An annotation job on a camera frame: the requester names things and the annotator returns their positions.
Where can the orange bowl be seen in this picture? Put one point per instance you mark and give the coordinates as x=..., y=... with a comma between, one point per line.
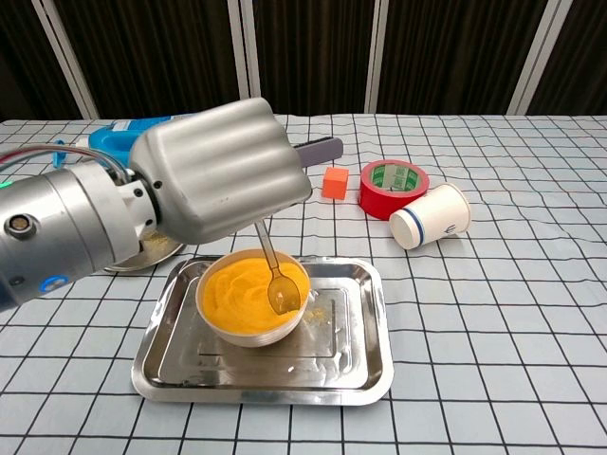
x=237, y=303

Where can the white checkered tablecloth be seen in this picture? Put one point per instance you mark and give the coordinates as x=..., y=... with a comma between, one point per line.
x=474, y=308

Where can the round steel plate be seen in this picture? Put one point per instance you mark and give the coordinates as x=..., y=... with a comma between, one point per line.
x=152, y=257

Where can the red tape roll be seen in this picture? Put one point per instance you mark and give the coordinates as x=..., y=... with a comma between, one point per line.
x=374, y=201

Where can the orange cube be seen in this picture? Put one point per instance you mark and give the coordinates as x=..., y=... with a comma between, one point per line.
x=334, y=185

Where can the silver spoon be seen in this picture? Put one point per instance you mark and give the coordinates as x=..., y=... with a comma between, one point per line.
x=283, y=294

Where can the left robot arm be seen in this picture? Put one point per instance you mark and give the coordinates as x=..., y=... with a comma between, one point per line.
x=61, y=227

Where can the grey brush black bristles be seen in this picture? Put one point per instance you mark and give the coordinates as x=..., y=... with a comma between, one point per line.
x=322, y=149

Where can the blue detergent pump bottle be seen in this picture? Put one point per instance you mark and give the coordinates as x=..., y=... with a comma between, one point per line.
x=109, y=142

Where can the white paper cup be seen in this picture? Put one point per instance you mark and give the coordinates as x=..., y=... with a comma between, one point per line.
x=436, y=215

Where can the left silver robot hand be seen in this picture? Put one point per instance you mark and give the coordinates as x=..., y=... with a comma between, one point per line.
x=223, y=170

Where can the white screen frame post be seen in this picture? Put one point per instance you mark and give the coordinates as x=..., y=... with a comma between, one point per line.
x=244, y=52
x=536, y=57
x=379, y=57
x=64, y=57

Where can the rectangular steel tray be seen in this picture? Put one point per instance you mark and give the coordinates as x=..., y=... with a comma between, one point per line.
x=341, y=351

